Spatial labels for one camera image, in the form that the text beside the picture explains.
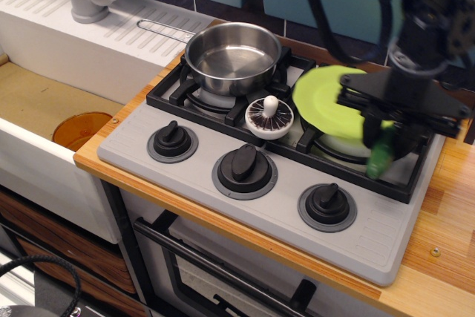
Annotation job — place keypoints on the black burner grate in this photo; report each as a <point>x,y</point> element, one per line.
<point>180,96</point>
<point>347,160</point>

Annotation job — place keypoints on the black stove knob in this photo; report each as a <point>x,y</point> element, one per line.
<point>327,208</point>
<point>172,143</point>
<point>245,173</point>

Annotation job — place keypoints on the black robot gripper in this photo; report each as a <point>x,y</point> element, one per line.
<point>407,92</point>

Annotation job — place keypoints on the white toy sink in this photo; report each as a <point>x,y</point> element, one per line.
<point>53,68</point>

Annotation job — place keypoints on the lime green plastic plate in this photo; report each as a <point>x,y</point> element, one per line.
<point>315,96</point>

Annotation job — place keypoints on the black right burner grate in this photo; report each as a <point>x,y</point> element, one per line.
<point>347,160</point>

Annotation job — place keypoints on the black middle stove knob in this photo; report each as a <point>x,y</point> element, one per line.
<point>245,173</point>

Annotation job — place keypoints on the black left stove knob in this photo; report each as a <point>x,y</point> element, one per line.
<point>172,143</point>

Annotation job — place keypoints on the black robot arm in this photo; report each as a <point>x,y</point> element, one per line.
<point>459,72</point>

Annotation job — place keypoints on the stainless steel pot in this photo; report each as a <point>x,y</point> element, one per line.
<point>231,59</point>

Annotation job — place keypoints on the white toy mushroom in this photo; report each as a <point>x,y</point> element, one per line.
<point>269,118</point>

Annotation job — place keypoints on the wooden drawer fronts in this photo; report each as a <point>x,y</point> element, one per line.
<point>105,279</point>

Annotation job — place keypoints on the grey toy stove top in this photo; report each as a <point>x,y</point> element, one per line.
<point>371,248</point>

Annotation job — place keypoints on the black left burner grate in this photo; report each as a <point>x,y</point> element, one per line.
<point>180,96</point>

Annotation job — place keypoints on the black right stove knob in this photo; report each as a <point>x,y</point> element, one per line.
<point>327,208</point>

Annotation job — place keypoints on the oven door with black handle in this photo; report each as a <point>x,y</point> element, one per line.
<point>207,274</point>

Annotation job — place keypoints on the green toy pickle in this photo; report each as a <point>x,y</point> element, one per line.
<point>382,154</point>

